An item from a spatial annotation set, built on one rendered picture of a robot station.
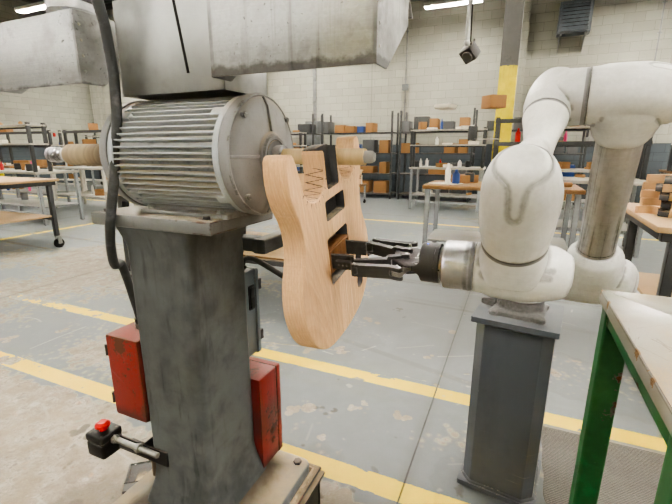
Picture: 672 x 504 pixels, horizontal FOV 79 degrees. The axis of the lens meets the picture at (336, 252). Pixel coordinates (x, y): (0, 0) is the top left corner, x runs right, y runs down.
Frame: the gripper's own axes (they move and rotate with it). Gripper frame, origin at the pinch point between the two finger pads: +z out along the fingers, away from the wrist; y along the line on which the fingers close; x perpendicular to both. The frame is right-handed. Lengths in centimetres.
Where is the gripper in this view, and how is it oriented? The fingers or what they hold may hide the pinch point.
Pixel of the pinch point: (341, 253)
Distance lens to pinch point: 83.5
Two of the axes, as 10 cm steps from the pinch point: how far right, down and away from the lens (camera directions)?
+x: -0.7, -9.2, -3.9
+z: -9.2, -0.9, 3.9
